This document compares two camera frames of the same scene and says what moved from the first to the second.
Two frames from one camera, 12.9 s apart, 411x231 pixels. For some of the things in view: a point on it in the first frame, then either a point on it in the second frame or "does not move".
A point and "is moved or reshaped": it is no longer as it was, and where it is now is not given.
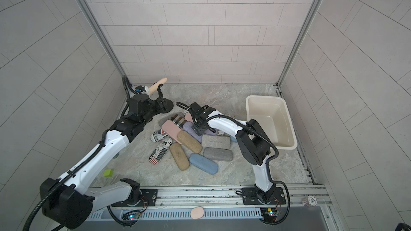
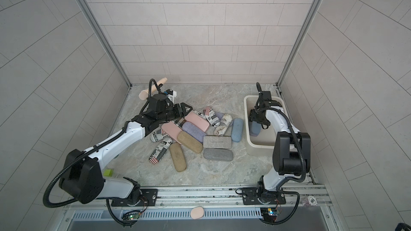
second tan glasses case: x=180 y=156 does not move
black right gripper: x=197 y=128 → x=253 y=116
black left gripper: x=160 y=105 → x=182 y=109
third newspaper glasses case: x=158 y=136 does not move
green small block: x=108 y=172 does not move
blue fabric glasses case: x=203 y=163 is moved or reshaped
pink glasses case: x=172 y=129 does not move
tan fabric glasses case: x=189 y=141 does not move
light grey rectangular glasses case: x=214 y=141 does not move
